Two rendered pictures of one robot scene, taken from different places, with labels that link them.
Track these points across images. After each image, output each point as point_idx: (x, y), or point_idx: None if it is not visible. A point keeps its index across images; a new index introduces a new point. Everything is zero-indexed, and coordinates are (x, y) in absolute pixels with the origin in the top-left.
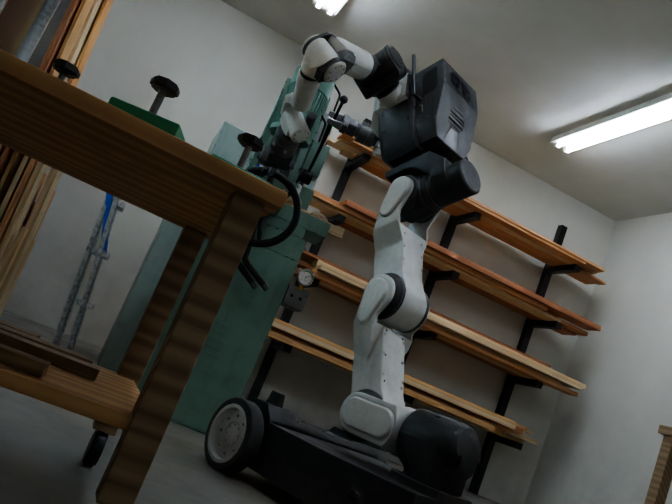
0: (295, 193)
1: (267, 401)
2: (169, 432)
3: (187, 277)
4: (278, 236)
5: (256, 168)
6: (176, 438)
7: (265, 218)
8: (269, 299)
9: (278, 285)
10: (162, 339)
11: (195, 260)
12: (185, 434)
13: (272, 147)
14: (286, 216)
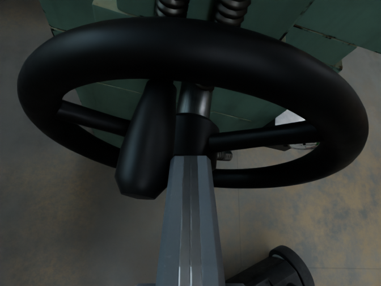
0: (346, 151)
1: None
2: (143, 230)
3: (114, 108)
4: (242, 184)
5: (99, 63)
6: (145, 249)
7: None
8: (238, 129)
9: (255, 119)
10: (121, 141)
11: (112, 93)
12: (160, 210)
13: None
14: (305, 16)
